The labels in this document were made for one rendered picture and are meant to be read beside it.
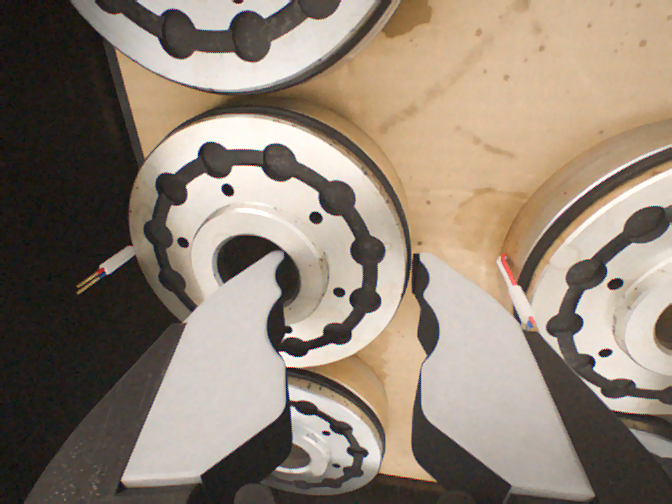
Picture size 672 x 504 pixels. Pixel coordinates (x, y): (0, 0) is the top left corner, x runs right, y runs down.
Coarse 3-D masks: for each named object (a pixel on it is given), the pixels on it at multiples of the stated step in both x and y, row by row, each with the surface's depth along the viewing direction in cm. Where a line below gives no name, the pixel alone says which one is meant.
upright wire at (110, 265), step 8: (128, 248) 13; (120, 256) 12; (128, 256) 12; (104, 264) 12; (112, 264) 12; (120, 264) 12; (96, 272) 11; (104, 272) 12; (88, 280) 11; (96, 280) 11
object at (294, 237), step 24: (216, 216) 10; (240, 216) 10; (264, 216) 10; (288, 216) 10; (192, 240) 11; (216, 240) 11; (288, 240) 10; (312, 240) 11; (192, 264) 12; (216, 264) 12; (312, 264) 11; (216, 288) 12; (312, 288) 11; (288, 312) 12; (312, 312) 12
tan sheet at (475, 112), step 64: (448, 0) 10; (512, 0) 9; (576, 0) 9; (640, 0) 9; (128, 64) 12; (384, 64) 11; (448, 64) 10; (512, 64) 10; (576, 64) 10; (640, 64) 10; (384, 128) 12; (448, 128) 11; (512, 128) 11; (576, 128) 11; (448, 192) 13; (512, 192) 12; (448, 256) 14; (384, 384) 18
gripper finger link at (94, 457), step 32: (160, 352) 8; (128, 384) 7; (160, 384) 7; (96, 416) 6; (128, 416) 6; (64, 448) 6; (96, 448) 6; (128, 448) 6; (64, 480) 5; (96, 480) 5
